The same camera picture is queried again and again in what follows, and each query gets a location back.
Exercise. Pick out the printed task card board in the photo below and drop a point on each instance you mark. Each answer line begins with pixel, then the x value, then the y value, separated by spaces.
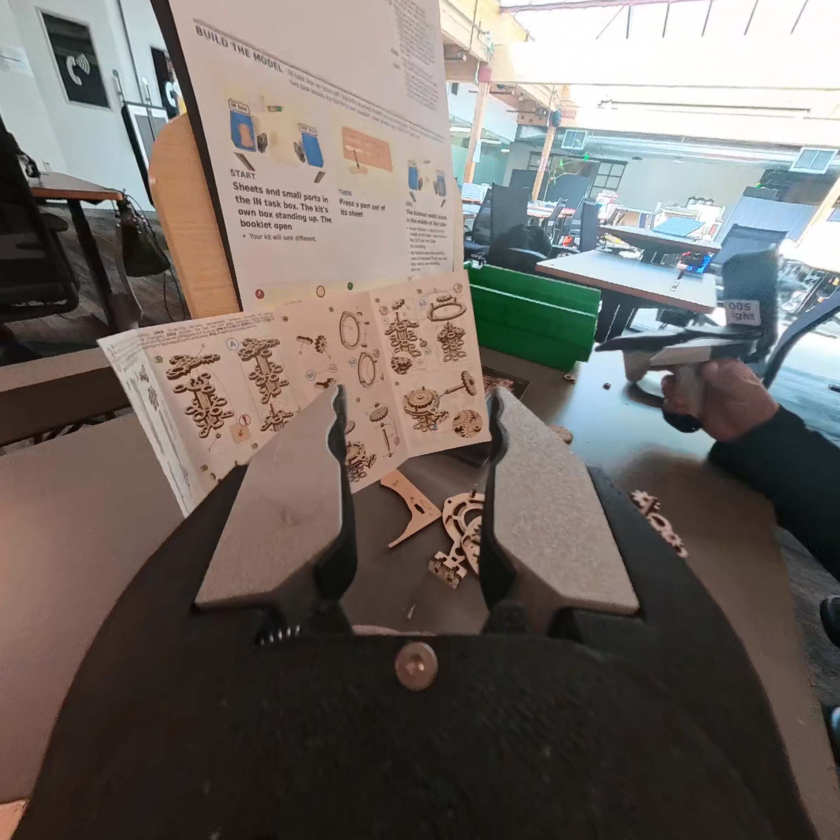
pixel 315 144

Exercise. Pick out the curved wooden bracket part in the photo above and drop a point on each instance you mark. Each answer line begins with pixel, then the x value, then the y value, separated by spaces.
pixel 410 508

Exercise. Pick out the black mesh office chair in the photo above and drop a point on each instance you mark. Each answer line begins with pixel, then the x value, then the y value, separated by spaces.
pixel 499 216

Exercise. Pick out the person's right hand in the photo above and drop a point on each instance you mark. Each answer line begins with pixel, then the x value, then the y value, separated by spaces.
pixel 738 403

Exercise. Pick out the black hanging bag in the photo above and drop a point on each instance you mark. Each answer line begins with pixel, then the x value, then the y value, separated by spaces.
pixel 141 246

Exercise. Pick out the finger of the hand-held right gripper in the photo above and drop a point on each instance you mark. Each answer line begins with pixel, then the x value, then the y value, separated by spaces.
pixel 663 341
pixel 669 361

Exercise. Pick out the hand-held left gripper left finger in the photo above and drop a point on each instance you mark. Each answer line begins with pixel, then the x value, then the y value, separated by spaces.
pixel 282 525

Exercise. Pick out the folded assembly instruction booklet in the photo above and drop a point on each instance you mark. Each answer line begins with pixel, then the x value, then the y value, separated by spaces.
pixel 262 367

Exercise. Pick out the black phone icon sign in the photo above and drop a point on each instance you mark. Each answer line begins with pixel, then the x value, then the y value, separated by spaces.
pixel 77 62

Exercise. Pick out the wooden toothed gear part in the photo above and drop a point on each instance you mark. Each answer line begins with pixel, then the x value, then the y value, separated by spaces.
pixel 659 525

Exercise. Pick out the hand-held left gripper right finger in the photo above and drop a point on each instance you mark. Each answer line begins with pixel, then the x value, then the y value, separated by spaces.
pixel 551 525

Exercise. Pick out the brown top desk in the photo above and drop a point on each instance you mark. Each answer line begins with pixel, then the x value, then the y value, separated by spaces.
pixel 79 187

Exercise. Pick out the person's right forearm black sleeve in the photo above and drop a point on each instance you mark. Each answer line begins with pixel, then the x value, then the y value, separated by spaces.
pixel 797 472

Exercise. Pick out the white top table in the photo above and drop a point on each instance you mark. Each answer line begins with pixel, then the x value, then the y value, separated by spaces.
pixel 630 279

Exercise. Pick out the rounded light wooden board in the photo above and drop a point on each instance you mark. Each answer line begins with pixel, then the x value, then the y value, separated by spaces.
pixel 187 223

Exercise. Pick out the green plastic box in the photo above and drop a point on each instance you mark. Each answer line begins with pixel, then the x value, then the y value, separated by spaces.
pixel 531 315

